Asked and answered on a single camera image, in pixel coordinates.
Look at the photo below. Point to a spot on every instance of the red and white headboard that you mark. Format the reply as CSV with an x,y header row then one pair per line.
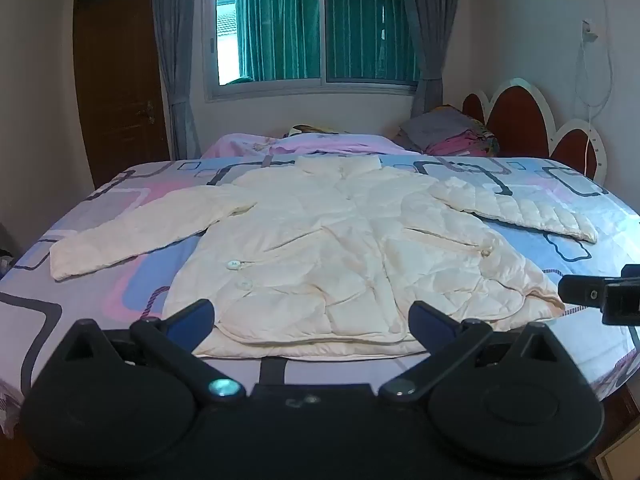
x,y
520,115

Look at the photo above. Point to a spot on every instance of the brown wooden door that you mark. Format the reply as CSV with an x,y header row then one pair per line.
x,y
120,80

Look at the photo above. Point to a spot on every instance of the gray curtain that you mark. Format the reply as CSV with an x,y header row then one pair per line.
x,y
172,55
430,30

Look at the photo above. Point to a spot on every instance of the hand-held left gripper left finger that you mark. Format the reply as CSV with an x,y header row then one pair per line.
x,y
192,319

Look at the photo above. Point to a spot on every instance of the dark object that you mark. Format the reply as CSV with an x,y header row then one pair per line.
x,y
6,260

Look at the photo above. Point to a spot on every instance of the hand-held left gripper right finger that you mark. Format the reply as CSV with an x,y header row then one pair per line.
x,y
431,322

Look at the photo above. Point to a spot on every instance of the pink grey pillow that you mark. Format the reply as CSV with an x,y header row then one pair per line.
x,y
465,144

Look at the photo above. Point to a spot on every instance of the patterned bed sheet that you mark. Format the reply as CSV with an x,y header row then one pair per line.
x,y
575,260

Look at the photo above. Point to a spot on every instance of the pink blanket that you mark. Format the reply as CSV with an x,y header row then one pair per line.
x,y
320,144

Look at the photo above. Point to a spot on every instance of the white wall charger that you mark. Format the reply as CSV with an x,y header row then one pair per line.
x,y
590,31

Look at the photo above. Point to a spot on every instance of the beige framed board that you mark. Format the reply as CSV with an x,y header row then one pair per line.
x,y
622,460

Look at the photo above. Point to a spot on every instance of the green curtain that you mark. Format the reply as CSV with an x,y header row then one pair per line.
x,y
320,30

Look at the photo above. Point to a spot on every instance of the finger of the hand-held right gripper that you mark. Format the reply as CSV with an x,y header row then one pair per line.
x,y
580,290

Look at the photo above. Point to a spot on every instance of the sliding glass window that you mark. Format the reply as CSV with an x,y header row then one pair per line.
x,y
310,25

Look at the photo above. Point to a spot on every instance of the cream quilted puffer jacket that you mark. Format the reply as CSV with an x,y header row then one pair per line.
x,y
320,240

